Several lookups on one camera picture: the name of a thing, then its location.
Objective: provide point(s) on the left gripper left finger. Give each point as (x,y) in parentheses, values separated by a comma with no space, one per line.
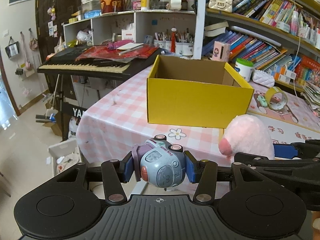
(114,173)

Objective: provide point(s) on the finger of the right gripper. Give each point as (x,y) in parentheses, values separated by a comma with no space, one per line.
(287,151)

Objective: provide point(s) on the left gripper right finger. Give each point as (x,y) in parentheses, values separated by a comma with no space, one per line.
(204,174)

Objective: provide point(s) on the blue toy car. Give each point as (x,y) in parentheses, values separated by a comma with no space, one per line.
(159,162)

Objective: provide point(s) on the pink plush toy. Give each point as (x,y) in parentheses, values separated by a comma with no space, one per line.
(246,134)

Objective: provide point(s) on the yellow tape roll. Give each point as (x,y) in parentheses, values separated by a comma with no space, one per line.
(276,99)

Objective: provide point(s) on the white storage basket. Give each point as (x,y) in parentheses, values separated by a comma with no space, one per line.
(64,155)

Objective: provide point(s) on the pink checkered tablecloth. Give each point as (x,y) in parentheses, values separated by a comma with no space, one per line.
(118,121)

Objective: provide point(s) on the stack of papers and books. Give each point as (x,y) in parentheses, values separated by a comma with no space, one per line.
(311,96)

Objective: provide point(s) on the small green toy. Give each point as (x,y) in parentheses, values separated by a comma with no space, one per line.
(262,101)

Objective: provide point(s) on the white orange box lower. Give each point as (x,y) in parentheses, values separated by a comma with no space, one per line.
(280,77)

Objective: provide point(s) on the white orange box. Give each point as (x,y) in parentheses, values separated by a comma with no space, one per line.
(280,77)
(284,71)

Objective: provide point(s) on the white quilted purse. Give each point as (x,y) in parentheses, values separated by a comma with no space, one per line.
(262,78)

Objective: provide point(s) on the white orange box upper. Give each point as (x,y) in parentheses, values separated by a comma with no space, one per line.
(284,71)

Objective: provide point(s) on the red book box set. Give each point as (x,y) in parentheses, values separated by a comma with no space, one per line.
(307,71)

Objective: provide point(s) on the yellow cardboard box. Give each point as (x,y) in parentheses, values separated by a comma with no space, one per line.
(199,93)

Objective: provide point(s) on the white jar green lid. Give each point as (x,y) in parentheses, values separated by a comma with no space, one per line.
(244,68)

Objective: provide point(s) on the row of leaning books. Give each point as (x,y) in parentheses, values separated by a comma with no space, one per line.
(253,48)

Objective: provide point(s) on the red folder on keyboard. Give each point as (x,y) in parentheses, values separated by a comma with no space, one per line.
(139,51)

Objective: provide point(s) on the pink cylindrical humidifier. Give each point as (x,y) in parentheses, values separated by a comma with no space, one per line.
(221,51)

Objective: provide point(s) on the black electronic keyboard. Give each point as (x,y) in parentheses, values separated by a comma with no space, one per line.
(64,63)

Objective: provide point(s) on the cream quilted handbag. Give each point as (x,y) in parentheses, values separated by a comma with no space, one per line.
(221,5)

